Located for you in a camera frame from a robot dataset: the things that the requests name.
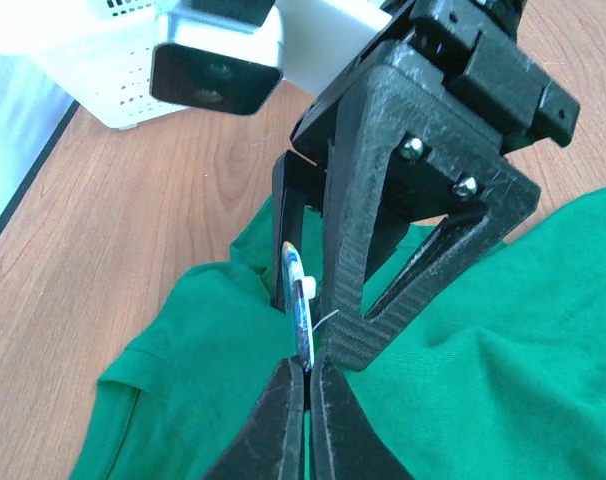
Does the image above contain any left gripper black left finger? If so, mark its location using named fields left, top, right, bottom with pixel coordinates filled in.
left=204, top=358, right=305, bottom=479

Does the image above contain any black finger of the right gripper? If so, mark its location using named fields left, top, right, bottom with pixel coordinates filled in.
left=271, top=150, right=326, bottom=311
left=321, top=66, right=540, bottom=371

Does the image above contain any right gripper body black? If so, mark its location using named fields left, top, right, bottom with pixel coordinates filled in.
left=288, top=0, right=582, bottom=221

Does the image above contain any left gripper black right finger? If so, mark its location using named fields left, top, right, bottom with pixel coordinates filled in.
left=310, top=350, right=412, bottom=480

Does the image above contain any round blue brooch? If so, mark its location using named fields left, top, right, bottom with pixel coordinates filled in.
left=281, top=242, right=317, bottom=372

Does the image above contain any green t-shirt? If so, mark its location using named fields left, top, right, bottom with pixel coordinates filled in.
left=72, top=188, right=606, bottom=479

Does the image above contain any white perforated plastic basket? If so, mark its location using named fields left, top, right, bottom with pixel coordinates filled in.
left=0, top=0, right=181, bottom=130

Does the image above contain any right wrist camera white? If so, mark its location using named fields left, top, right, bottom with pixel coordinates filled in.
left=149, top=1, right=391, bottom=116

